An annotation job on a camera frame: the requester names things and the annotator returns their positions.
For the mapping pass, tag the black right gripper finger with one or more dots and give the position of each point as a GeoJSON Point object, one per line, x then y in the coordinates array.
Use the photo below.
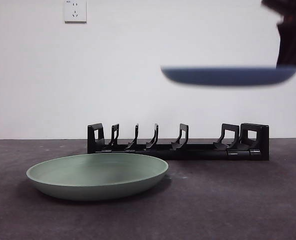
{"type": "Point", "coordinates": [293, 45]}

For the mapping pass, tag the blue round plate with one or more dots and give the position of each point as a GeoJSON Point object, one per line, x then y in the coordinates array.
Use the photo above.
{"type": "Point", "coordinates": [228, 76]}

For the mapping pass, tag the pale green round plate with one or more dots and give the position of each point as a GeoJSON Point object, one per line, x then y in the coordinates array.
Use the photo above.
{"type": "Point", "coordinates": [97, 180]}

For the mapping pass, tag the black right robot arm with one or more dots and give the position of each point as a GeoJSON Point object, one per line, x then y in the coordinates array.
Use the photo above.
{"type": "Point", "coordinates": [295, 7]}

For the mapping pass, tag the black plate rack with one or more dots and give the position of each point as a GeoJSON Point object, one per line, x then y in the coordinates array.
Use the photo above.
{"type": "Point", "coordinates": [200, 152]}

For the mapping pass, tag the white wall socket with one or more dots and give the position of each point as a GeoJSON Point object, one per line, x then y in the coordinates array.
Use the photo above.
{"type": "Point", "coordinates": [75, 11]}

